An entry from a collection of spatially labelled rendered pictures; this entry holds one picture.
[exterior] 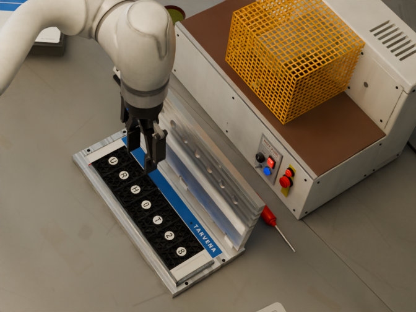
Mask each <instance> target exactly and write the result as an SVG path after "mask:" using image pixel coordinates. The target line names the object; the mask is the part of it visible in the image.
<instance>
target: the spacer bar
mask: <svg viewBox="0 0 416 312"><path fill-rule="evenodd" d="M211 260H212V258H211V257H210V255H209V254H208V253H207V251H206V250H205V249H204V250H203V251H201V252H200V253H197V254H196V255H194V256H193V257H191V258H189V259H188V260H186V261H185V262H183V263H181V264H180V265H178V266H176V267H175V268H173V269H172V270H170V272H171V273H172V274H173V276H174V277H175V279H176V280H177V281H179V280H181V279H182V278H184V277H186V276H187V275H189V274H190V273H192V272H194V271H195V270H197V269H198V268H200V267H202V266H203V265H205V264H207V263H208V262H210V261H211Z"/></svg>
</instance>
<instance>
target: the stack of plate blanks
mask: <svg viewBox="0 0 416 312"><path fill-rule="evenodd" d="M65 39H66V35H65V34H63V33H62V32H61V33H60V38H59V42H58V43H49V42H37V41H35V42H34V44H33V46H32V47H31V49H30V51H29V53H28V54H49V55H61V56H63V54H64V45H65Z"/></svg>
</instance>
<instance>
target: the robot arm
mask: <svg viewBox="0 0 416 312"><path fill-rule="evenodd" d="M49 27H57V28H58V30H59V31H60V32H62V33H63V34H65V35H70V36H71V35H73V36H77V37H82V38H86V39H88V40H90V39H92V38H93V39H94V40H95V41H96V42H97V43H98V44H99V45H100V46H101V47H102V48H103V49H104V50H105V51H106V53H107V54H108V56H109V57H110V59H111V60H112V62H113V64H114V65H115V67H116V68H117V70H119V71H120V79H121V92H120V95H121V117H120V120H121V122H122V123H125V124H126V125H125V128H126V130H127V151H128V152H129V153H130V152H132V151H133V150H136V149H137V148H139V147H140V145H141V133H143V135H144V139H145V145H146V149H147V153H146V154H145V155H144V173H145V175H147V174H149V173H150V172H152V171H154V170H156V169H157V165H158V163H159V162H161V161H162V160H165V159H166V137H167V135H168V132H167V130H166V129H164V130H163V129H161V128H160V126H159V125H158V124H159V118H158V115H159V113H160V112H161V110H162V108H163V101H164V100H165V99H166V97H167V94H168V83H169V80H170V73H171V71H172V69H173V65H174V62H175V53H176V36H175V28H174V25H173V21H172V19H171V16H170V14H169V13H168V11H167V10H166V8H165V7H163V6H162V5H161V4H159V3H158V2H155V1H151V0H140V1H135V0H28V1H26V2H24V3H23V4H22V5H21V6H19V7H18V8H17V9H16V10H15V11H14V12H13V13H12V15H11V16H10V17H9V18H8V20H7V21H6V23H5V24H4V25H3V26H2V28H1V29H0V96H1V95H2V94H3V93H4V92H5V91H6V89H7V88H8V87H9V86H10V84H11V83H12V81H13V80H14V77H15V76H16V74H17V73H18V71H19V69H20V67H21V65H22V64H23V62H24V60H25V58H26V57H27V55H28V53H29V51H30V49H31V47H32V46H33V44H34V42H35V40H36V39H37V37H38V35H39V34H40V32H41V31H42V30H44V29H46V28H49ZM138 125H139V126H140V127H139V126H138ZM136 126H137V127H136Z"/></svg>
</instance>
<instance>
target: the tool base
mask: <svg viewBox="0 0 416 312"><path fill-rule="evenodd" d="M123 131H126V133H123ZM126 135H127V130H126V128H125V129H123V130H121V131H119V132H117V133H115V134H114V135H112V136H110V137H107V138H106V139H104V140H102V141H100V142H97V143H96V144H94V145H91V146H90V147H88V148H86V149H84V150H82V151H80V152H78V153H76V154H74V155H73V156H72V161H73V162H74V163H75V164H76V166H77V167H78V169H79V170H80V172H81V173H82V174H83V175H84V177H85V179H86V180H87V181H88V182H89V184H90V185H91V187H92V188H93V190H94V191H95V192H96V194H97V195H98V196H99V198H100V199H101V200H102V202H103V203H104V205H105V206H106V208H107V209H108V210H109V211H110V213H111V214H112V216H113V217H114V218H115V220H116V221H117V223H118V224H119V225H120V227H121V228H122V229H123V231H124V232H125V234H126V235H127V236H128V238H129V239H130V240H131V242H132V243H133V245H134V246H135V247H136V249H137V250H138V252H139V253H140V254H141V256H142V257H143V258H144V260H145V261H146V263H147V264H148V265H149V267H150V268H151V270H152V271H153V272H154V274H155V275H156V276H157V278H158V279H159V281H160V282H161V283H162V285H163V286H164V287H165V289H166V290H167V292H168V293H169V294H170V296H171V297H172V298H173V297H175V296H177V295H178V294H180V293H181V292H183V291H185V290H186V289H188V288H190V287H191V286H193V285H194V284H196V283H198V282H199V281H200V280H202V279H204V278H205V277H207V276H208V275H210V274H211V273H213V272H215V271H216V270H218V269H220V268H221V267H223V266H224V265H226V264H228V263H229V262H231V261H232V260H234V259H236V258H237V257H238V256H241V255H242V254H243V253H245V248H244V247H243V248H242V249H240V250H238V251H237V250H236V248H235V247H234V246H233V244H234V242H233V241H232V239H231V238H230V237H229V236H228V235H227V233H225V234H224V233H223V232H222V231H221V229H220V228H219V227H218V225H217V224H216V223H213V222H212V221H211V220H210V218H208V216H207V215H206V213H205V212H204V211H203V210H202V209H201V207H200V206H199V201H198V200H197V199H196V198H195V197H194V195H193V194H192V192H191V191H190V190H189V189H188V184H187V183H186V182H185V180H184V179H183V178H182V177H179V176H178V175H177V174H176V172H175V171H174V170H173V169H172V167H171V166H170V165H169V166H168V165H167V164H166V163H165V162H164V160H162V161H161V162H159V163H158V165H157V168H158V169H159V170H160V171H161V173H162V174H163V175H164V177H165V178H166V179H167V180H168V182H169V183H170V184H171V185H172V187H173V188H174V190H175V191H176V192H177V193H178V195H179V196H180V197H181V198H182V200H183V201H184V202H185V204H186V205H187V206H188V207H189V209H190V210H191V212H192V213H193V214H194V215H195V216H196V218H197V219H198V221H200V223H201V224H202V226H203V227H204V228H205V229H206V230H207V232H208V233H209V235H210V236H211V237H212V238H213V239H214V241H215V242H216V243H217V244H218V246H219V247H220V249H221V250H222V251H223V253H222V254H221V255H220V256H217V257H216V258H214V261H215V262H214V264H213V265H211V266H209V267H208V268H207V269H204V270H203V271H202V272H200V273H198V274H196V275H195V276H194V277H192V278H190V279H189V280H187V281H186V282H188V285H185V282H184V283H182V284H181V285H179V286H177V287H176V286H175V285H174V283H173V282H172V281H171V279H170V278H169V276H168V275H167V273H166V272H165V271H164V270H163V268H162V267H161V265H160V264H159V263H158V261H157V260H156V259H155V257H154V256H153V254H152V253H151V252H150V251H149V249H148V247H146V245H145V244H144V242H143V241H142V240H141V238H140V237H139V235H138V234H137V233H136V231H135V230H134V229H133V227H132V226H131V224H130V223H129V222H128V220H127V219H126V218H125V216H124V215H123V213H122V212H121V211H120V210H119V208H118V206H117V205H116V204H115V203H114V201H113V200H112V198H111V197H110V196H109V194H108V193H107V192H106V190H105V189H104V187H103V186H102V185H101V183H100V182H99V180H97V178H96V177H95V175H94V174H93V173H92V171H91V170H90V168H89V166H88V164H90V161H89V159H88V158H87V156H88V155H89V154H91V153H93V152H95V151H97V150H99V149H101V148H103V147H105V146H107V145H108V144H111V143H112V142H114V141H117V140H118V139H120V138H122V137H124V136H126ZM141 147H142V148H143V149H144V151H145V152H146V153H147V149H146V145H145V139H144V135H143V133H141ZM87 149H90V152H88V151H87ZM222 259H225V262H222Z"/></svg>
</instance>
